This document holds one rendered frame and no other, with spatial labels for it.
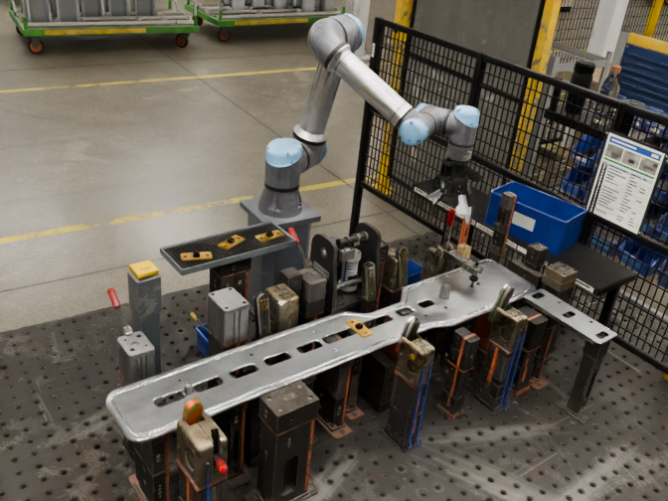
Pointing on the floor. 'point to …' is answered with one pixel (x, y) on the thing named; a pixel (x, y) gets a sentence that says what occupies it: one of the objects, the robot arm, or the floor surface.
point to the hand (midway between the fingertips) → (451, 214)
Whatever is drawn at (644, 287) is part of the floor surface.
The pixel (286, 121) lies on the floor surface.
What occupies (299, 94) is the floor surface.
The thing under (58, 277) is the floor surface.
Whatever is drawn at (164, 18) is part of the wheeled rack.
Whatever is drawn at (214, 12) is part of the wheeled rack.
